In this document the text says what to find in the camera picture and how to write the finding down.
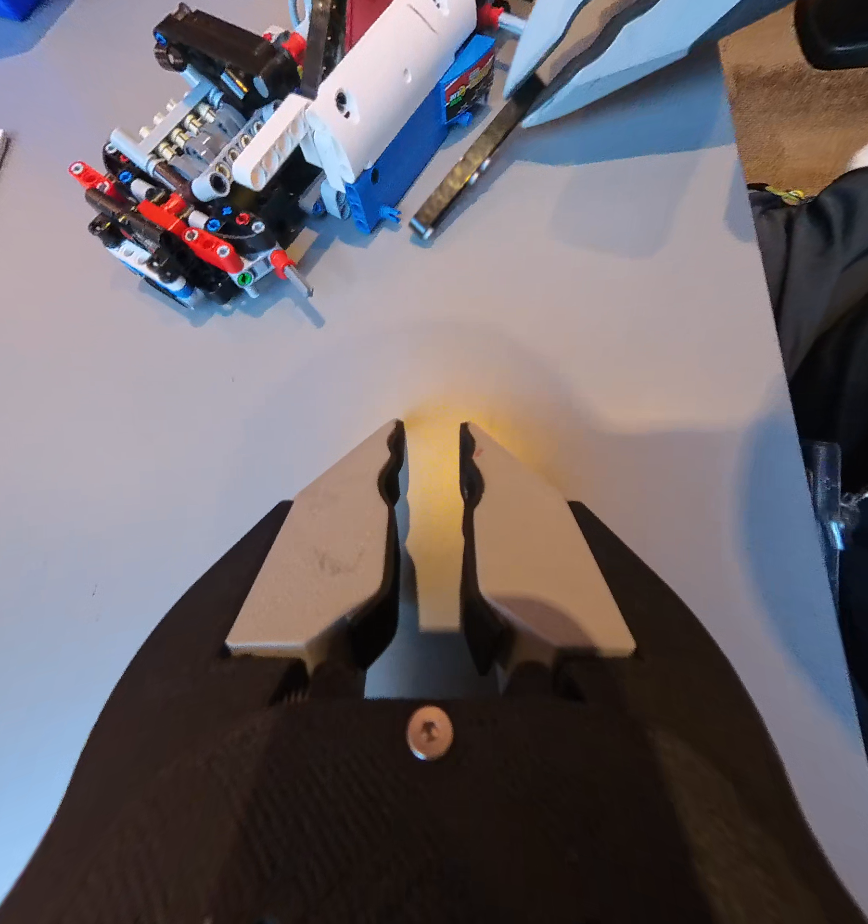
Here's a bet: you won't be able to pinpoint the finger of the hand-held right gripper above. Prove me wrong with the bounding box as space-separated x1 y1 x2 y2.
502 0 588 101
521 0 745 129

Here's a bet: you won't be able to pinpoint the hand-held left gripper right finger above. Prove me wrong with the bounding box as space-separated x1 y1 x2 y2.
459 421 637 677

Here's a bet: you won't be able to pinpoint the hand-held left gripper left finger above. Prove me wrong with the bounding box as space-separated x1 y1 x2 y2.
225 419 408 671

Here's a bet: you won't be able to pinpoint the long black toy beam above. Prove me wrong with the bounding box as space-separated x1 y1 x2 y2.
408 68 550 238

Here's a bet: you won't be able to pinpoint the toy brick car model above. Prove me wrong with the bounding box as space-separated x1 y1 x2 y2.
68 0 530 310

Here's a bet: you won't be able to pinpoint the black chair base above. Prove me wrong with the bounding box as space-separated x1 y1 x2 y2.
795 0 868 71

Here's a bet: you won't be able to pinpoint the person's legs in dark pants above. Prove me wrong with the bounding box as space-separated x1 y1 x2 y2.
748 166 868 924

